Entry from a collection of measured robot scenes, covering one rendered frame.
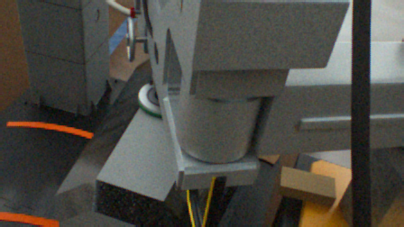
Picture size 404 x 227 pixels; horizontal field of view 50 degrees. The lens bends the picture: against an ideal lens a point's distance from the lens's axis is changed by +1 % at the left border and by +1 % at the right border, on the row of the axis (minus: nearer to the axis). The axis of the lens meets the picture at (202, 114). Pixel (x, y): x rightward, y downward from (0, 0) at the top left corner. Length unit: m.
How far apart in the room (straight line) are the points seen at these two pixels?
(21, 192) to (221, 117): 1.84
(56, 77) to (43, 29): 0.34
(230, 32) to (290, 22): 0.10
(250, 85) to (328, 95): 0.19
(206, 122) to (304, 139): 0.25
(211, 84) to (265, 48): 0.15
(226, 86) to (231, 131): 0.13
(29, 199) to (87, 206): 1.05
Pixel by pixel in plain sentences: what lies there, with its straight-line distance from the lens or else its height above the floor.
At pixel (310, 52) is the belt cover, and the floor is 1.61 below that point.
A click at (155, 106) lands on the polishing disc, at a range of 1.76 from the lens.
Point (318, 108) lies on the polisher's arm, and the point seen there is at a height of 1.41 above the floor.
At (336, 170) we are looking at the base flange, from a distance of 1.81.
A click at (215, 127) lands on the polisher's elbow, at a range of 0.93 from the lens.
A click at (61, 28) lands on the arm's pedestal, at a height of 0.64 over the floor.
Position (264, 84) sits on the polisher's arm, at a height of 1.49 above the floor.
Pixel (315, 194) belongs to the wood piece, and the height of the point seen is 0.83.
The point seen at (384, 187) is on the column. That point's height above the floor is 1.04.
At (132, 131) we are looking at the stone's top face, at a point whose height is 0.83.
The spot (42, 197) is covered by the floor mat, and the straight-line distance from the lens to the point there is 2.56.
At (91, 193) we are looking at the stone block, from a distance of 1.54.
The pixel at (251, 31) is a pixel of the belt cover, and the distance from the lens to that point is 0.71.
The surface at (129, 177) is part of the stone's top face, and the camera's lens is 1.53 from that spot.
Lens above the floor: 1.98
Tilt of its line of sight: 40 degrees down
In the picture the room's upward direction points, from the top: 9 degrees clockwise
